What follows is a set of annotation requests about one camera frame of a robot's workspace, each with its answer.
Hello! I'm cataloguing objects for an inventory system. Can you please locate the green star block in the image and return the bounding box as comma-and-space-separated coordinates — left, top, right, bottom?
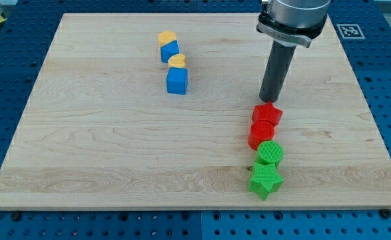
248, 163, 284, 201

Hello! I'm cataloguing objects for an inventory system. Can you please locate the wooden board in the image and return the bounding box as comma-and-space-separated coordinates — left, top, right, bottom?
0, 13, 391, 211

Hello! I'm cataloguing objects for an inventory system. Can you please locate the red cylinder block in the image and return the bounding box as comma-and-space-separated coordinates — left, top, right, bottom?
248, 121, 275, 150

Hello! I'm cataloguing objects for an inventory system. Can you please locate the yellow heart block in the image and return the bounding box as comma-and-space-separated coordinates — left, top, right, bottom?
167, 53, 187, 68

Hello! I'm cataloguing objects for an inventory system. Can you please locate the large blue cube block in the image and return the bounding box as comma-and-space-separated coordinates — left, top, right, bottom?
166, 67, 188, 95

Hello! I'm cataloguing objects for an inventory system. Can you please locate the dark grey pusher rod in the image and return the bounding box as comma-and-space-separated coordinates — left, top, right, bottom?
259, 41, 296, 103

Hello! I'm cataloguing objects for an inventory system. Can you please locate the small blue cube block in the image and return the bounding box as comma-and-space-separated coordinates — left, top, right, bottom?
160, 40, 180, 63

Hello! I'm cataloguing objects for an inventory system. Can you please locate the red star block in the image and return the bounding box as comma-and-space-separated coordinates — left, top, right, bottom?
251, 102, 283, 126

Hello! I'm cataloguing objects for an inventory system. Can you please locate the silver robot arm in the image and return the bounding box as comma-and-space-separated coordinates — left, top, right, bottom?
256, 0, 330, 48

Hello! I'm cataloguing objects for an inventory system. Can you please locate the green cylinder block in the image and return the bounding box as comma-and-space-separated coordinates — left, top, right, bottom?
255, 141, 284, 167

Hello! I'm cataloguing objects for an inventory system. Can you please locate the white fiducial marker tag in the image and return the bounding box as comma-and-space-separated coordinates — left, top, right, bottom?
337, 23, 365, 39

